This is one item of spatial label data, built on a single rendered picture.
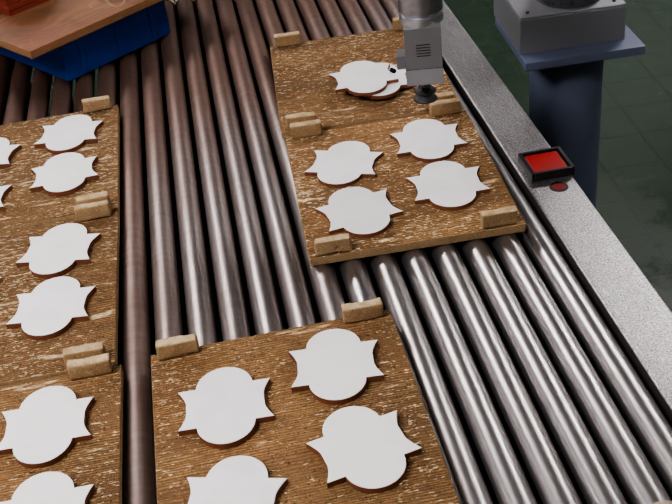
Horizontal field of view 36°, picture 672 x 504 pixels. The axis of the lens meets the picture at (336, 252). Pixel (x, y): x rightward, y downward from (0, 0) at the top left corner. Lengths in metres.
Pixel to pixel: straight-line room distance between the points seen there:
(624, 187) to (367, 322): 2.13
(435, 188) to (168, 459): 0.68
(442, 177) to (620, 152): 1.98
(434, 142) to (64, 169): 0.69
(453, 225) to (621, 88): 2.52
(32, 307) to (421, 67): 0.75
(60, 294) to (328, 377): 0.48
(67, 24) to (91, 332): 0.98
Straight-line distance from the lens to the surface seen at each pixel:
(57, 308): 1.62
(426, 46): 1.76
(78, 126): 2.12
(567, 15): 2.35
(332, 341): 1.43
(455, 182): 1.75
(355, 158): 1.84
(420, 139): 1.88
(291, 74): 2.20
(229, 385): 1.39
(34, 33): 2.36
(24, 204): 1.92
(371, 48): 2.27
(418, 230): 1.65
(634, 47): 2.38
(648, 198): 3.46
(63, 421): 1.42
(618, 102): 4.02
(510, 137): 1.93
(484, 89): 2.11
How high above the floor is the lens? 1.87
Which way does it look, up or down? 35 degrees down
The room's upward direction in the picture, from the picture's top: 7 degrees counter-clockwise
